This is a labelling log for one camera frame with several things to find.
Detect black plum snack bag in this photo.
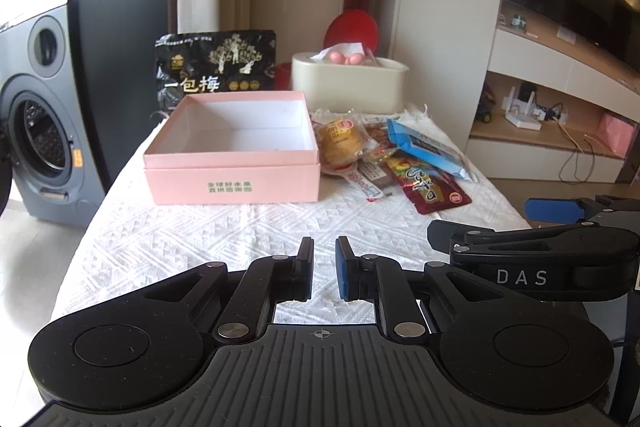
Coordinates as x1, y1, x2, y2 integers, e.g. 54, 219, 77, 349
154, 29, 277, 114

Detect white woven tablecloth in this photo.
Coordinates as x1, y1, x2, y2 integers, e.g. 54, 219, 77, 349
51, 102, 533, 325

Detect round bread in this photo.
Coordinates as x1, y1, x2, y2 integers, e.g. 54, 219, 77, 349
314, 117, 369, 176

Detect clear dark snack packet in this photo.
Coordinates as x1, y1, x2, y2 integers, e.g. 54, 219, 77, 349
358, 160, 399, 196

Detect cream tissue box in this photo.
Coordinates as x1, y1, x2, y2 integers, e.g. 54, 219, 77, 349
291, 53, 409, 115

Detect pink cardboard box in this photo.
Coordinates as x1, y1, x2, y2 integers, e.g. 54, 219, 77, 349
143, 91, 320, 205

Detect pink balls on tissue box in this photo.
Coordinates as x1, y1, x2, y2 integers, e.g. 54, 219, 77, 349
329, 51, 364, 65

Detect white router on shelf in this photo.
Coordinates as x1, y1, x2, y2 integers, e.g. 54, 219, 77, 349
501, 87, 541, 131

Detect grey washing machine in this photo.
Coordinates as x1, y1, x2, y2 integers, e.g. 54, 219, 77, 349
1, 0, 105, 228

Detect pink bag on shelf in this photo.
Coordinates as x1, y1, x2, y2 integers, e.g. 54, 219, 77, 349
597, 113, 636, 158

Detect white tv shelf unit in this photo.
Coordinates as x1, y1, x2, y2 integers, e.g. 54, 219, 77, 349
464, 23, 639, 183

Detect dark red snack bag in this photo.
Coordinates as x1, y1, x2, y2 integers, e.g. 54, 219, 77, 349
385, 154, 472, 215

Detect blue seaweed snack pack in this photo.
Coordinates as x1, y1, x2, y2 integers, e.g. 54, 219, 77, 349
387, 120, 478, 182

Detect red spicy strip packet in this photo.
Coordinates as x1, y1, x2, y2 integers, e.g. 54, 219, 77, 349
364, 122, 397, 161

